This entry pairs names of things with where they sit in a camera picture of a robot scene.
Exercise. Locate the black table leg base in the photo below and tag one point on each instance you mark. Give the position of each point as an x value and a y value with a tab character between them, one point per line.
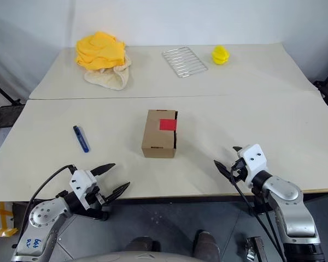
259	204
103	215

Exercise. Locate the brown cardboard box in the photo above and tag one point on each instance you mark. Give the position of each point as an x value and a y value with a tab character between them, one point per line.
158	142

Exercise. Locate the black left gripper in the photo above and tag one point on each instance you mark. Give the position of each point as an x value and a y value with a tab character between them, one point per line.
95	199

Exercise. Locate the yellow cloth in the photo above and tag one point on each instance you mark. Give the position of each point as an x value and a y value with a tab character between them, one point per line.
101	50

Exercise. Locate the cream towel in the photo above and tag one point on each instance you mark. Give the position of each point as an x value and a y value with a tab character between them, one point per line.
109	79

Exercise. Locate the metal clamp bracket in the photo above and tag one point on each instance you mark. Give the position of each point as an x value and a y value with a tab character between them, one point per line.
254	249

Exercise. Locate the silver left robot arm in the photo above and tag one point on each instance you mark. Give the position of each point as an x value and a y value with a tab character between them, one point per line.
43	215

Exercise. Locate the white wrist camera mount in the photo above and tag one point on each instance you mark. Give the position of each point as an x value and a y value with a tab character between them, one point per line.
252	159
80	183

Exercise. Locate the black tripod leg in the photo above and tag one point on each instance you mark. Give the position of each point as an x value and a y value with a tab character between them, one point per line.
4	92

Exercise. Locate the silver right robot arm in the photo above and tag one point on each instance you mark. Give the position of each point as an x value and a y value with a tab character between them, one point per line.
287	196

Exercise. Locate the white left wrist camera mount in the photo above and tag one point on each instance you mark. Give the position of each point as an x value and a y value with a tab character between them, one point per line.
80	183

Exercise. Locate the red tape strip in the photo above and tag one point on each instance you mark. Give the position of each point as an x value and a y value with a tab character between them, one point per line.
168	125

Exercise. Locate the yellow plastic toy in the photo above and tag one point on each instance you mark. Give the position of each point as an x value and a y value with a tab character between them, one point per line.
221	56

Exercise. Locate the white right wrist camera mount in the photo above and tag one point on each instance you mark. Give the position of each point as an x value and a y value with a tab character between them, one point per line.
252	159

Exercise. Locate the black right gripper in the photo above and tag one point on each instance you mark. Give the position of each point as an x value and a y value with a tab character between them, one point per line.
240	172

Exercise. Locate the yellow floor tape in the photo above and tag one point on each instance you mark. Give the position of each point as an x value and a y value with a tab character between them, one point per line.
0	215

